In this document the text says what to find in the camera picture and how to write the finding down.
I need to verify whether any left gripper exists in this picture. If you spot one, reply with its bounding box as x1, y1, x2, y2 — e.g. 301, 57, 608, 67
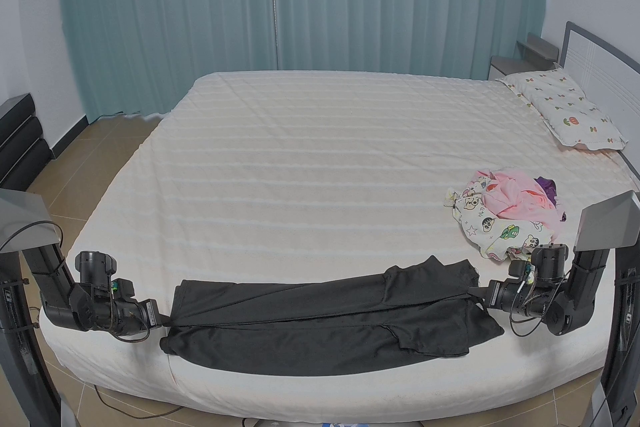
110, 297, 163, 336

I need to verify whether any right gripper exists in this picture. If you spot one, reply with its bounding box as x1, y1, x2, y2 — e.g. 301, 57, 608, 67
486, 280, 522, 315

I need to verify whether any black T-shirt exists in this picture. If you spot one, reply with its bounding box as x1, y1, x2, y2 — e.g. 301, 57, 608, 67
160, 255, 505, 376

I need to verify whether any pile of clothes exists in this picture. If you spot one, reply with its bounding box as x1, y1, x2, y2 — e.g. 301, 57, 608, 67
442, 167, 568, 263

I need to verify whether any bed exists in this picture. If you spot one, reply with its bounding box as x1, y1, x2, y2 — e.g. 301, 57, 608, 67
39, 21, 640, 423

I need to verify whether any white printed pillow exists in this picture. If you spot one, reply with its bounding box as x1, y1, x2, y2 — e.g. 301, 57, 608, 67
501, 68, 630, 152

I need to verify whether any black chest of drawers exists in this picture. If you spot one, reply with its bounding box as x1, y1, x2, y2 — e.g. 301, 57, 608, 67
0, 94, 55, 193

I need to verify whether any grey bedside table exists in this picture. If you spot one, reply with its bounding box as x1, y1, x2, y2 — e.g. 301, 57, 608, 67
490, 33, 560, 81

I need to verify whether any black cable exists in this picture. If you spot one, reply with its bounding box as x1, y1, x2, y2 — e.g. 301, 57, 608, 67
509, 307, 552, 339
92, 382, 187, 421

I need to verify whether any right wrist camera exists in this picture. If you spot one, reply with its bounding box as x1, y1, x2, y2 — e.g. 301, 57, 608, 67
508, 259, 537, 282

